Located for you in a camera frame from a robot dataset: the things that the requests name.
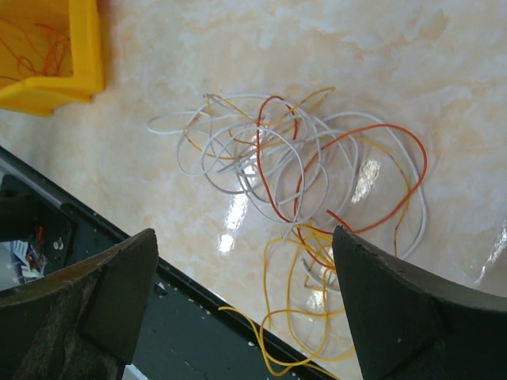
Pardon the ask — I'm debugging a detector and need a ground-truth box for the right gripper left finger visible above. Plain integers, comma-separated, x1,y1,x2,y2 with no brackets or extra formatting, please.
1,229,158,379

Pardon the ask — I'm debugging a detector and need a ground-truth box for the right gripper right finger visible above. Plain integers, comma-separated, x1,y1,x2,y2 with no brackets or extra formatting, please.
332,226,506,379

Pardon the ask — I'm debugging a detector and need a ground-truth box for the orange wire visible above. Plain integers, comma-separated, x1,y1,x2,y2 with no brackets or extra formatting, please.
255,94,429,270

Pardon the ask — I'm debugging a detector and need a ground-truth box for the yellow plastic bin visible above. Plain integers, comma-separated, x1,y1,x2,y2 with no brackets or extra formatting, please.
1,1,105,116

